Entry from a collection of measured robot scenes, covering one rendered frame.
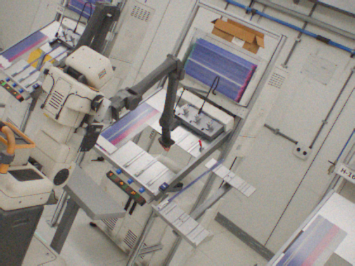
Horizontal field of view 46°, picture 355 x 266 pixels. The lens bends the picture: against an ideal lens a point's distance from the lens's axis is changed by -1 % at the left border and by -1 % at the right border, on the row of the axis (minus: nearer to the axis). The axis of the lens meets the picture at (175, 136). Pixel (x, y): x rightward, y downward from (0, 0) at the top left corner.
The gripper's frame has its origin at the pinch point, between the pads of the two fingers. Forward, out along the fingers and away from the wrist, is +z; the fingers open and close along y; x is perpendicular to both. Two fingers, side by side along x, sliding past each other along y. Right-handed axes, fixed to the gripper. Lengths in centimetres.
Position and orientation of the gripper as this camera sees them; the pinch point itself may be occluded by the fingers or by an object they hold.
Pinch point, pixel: (167, 149)
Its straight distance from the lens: 278.2
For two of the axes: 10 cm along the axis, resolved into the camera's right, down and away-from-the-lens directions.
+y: -7.0, -4.9, 5.1
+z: 0.2, 7.1, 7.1
